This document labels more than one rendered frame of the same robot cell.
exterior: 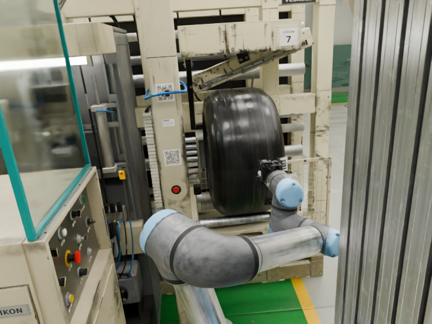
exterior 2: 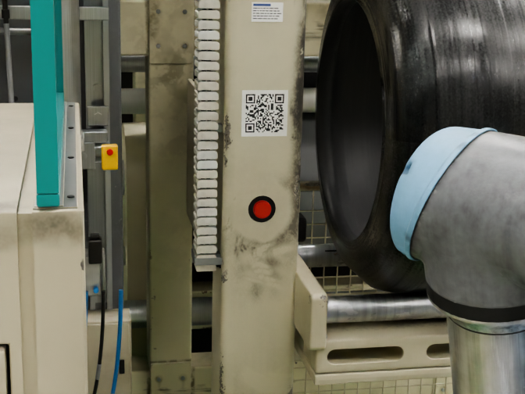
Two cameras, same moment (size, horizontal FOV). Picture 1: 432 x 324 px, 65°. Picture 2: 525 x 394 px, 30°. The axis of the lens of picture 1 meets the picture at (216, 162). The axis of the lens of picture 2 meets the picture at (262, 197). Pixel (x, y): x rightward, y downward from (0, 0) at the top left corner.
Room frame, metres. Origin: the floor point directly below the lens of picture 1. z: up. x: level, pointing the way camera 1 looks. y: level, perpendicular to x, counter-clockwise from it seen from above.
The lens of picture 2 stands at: (-0.08, 0.37, 1.49)
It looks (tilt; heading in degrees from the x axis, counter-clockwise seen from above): 15 degrees down; 353
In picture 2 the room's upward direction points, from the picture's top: 2 degrees clockwise
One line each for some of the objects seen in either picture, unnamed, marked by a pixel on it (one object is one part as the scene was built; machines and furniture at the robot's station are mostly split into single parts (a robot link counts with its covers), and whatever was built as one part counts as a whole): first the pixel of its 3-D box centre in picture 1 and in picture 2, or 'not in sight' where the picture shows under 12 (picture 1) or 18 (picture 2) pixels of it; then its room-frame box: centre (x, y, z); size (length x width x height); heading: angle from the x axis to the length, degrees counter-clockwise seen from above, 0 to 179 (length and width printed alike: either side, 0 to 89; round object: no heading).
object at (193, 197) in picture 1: (195, 210); (293, 281); (1.56, 0.12, 0.90); 0.40 x 0.03 x 0.10; 5
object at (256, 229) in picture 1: (234, 231); (412, 341); (1.43, -0.06, 0.84); 0.36 x 0.09 x 0.06; 95
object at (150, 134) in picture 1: (154, 162); (208, 127); (1.49, 0.28, 1.19); 0.05 x 0.04 x 0.48; 5
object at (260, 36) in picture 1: (237, 38); not in sight; (1.87, -0.16, 1.71); 0.61 x 0.25 x 0.15; 95
